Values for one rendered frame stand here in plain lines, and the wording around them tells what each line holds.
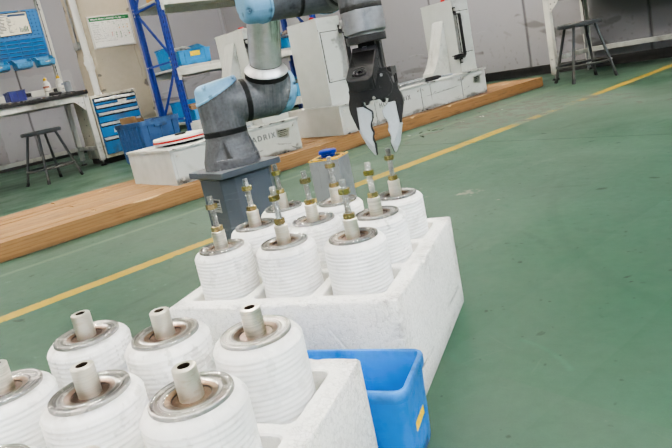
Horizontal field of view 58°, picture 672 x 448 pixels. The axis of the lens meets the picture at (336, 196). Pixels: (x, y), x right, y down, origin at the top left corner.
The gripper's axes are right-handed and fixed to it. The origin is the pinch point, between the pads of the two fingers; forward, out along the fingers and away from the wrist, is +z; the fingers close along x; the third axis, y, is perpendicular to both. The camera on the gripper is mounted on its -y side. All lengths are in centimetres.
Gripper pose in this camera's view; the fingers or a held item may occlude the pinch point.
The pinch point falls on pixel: (384, 146)
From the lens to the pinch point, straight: 110.6
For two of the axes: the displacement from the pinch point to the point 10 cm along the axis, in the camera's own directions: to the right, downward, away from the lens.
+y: 2.4, -2.4, 9.4
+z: 2.0, 9.6, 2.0
